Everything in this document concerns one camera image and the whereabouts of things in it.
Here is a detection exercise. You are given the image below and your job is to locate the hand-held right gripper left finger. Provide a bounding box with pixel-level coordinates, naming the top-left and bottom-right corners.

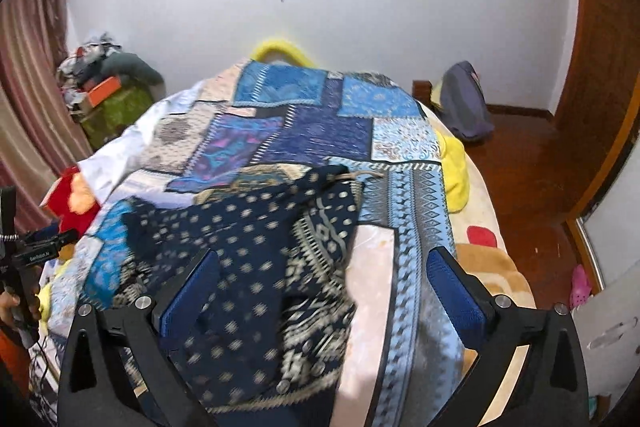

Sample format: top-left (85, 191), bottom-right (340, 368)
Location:
top-left (57, 248), bottom-right (236, 427)

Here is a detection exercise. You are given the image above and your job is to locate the pile of mixed clothes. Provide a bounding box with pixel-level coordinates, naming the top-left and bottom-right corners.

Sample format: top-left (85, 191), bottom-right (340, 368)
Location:
top-left (57, 32), bottom-right (123, 108)

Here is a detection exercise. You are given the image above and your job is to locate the blue patchwork blanket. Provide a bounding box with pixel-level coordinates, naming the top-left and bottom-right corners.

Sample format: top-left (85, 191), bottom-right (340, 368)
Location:
top-left (40, 59), bottom-right (466, 427)

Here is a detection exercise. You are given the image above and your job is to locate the grey backpack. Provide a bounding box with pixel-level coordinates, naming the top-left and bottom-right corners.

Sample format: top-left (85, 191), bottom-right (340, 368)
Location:
top-left (437, 61), bottom-right (496, 142)

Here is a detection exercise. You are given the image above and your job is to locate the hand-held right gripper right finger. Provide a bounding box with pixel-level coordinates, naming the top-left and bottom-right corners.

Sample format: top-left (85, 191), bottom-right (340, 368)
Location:
top-left (426, 247), bottom-right (588, 427)

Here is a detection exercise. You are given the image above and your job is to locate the navy patterned hooded jacket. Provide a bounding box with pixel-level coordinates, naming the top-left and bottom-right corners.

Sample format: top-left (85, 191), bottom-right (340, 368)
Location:
top-left (82, 164), bottom-right (363, 427)

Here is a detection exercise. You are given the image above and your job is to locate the white cloth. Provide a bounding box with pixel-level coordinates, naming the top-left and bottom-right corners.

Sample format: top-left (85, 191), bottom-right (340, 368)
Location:
top-left (80, 82), bottom-right (201, 208)

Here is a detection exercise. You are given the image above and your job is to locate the red plush toy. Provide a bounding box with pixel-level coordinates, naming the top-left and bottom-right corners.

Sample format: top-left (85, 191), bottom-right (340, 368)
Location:
top-left (42, 167), bottom-right (103, 233)

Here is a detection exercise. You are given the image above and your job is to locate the white panel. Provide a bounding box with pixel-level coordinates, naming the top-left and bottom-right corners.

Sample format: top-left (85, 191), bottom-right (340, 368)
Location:
top-left (571, 276), bottom-right (640, 413)

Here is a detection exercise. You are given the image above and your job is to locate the pink clog shoe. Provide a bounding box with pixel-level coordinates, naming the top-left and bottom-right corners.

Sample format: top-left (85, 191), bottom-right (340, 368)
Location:
top-left (570, 264), bottom-right (594, 311)

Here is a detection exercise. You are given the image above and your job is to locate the wooden room door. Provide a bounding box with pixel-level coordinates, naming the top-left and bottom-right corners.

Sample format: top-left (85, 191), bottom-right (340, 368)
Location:
top-left (550, 0), bottom-right (640, 132)

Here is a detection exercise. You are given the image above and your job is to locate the wooden bed post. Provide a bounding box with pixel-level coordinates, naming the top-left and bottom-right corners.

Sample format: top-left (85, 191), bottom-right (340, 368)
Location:
top-left (412, 79), bottom-right (434, 104)

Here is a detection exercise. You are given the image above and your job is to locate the striped brown curtain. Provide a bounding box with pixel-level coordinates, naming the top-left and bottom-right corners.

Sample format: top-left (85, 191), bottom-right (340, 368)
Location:
top-left (0, 0), bottom-right (101, 238)

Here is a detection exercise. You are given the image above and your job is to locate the person's left hand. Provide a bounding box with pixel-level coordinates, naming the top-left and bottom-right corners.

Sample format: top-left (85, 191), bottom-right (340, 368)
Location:
top-left (0, 284), bottom-right (42, 326)

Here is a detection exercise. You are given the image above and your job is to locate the orange box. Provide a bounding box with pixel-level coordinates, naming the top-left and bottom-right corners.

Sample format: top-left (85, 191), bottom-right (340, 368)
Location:
top-left (82, 77), bottom-right (124, 108)

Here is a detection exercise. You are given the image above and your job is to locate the wooden wardrobe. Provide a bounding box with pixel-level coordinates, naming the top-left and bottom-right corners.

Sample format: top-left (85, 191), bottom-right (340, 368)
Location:
top-left (565, 97), bottom-right (640, 293)

